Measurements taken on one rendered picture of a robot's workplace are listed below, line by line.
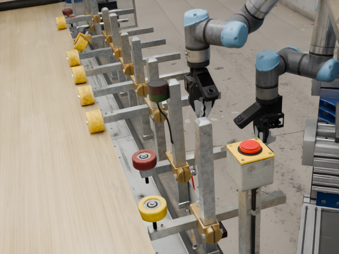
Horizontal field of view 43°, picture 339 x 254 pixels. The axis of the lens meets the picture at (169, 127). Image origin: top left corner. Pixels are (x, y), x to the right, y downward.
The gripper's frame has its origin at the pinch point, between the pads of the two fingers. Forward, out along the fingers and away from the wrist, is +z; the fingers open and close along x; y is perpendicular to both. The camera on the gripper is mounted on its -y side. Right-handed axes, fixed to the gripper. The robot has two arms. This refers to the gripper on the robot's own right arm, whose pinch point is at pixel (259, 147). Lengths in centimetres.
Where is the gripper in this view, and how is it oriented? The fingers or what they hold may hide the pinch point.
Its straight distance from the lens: 159.9
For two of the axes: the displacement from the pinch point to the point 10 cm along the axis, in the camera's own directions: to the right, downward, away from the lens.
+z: 0.8, 8.7, 4.9
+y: 9.5, -2.1, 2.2
